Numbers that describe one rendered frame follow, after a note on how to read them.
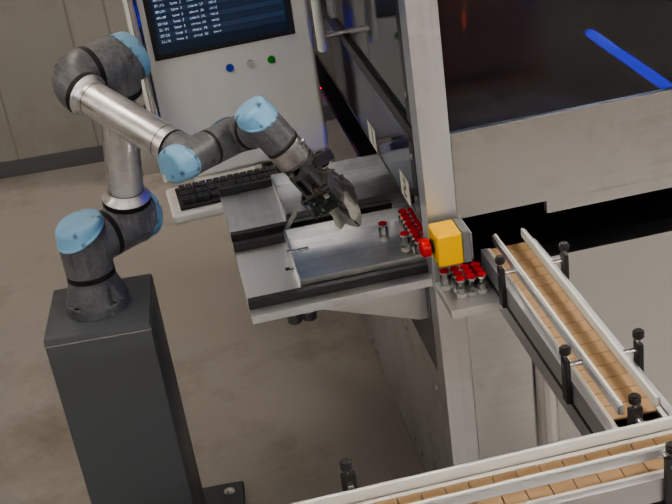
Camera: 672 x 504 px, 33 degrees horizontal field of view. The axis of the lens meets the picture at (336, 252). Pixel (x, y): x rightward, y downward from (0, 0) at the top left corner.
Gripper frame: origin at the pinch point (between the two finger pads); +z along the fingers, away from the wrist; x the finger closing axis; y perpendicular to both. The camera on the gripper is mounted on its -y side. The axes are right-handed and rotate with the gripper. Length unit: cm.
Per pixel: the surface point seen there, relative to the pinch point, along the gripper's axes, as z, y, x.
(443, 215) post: 10.1, -0.2, 15.4
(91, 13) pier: -7, -275, -149
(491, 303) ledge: 25.8, 13.9, 16.0
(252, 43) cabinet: -13, -94, -28
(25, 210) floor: 37, -236, -225
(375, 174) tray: 22, -55, -12
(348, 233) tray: 15.1, -23.0, -14.0
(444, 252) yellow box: 11.9, 9.7, 13.9
